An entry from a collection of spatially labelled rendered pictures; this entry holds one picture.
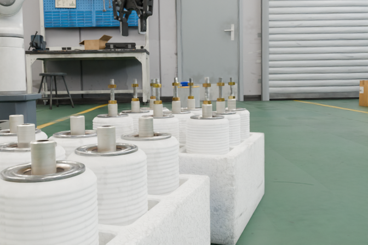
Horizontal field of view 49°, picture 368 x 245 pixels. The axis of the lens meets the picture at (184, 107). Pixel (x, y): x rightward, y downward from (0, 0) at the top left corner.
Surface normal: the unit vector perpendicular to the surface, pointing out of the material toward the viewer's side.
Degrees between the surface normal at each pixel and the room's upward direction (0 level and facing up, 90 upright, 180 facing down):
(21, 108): 93
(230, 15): 90
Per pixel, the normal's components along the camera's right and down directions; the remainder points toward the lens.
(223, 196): -0.34, 0.07
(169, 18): 0.02, 0.07
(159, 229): 0.95, 0.00
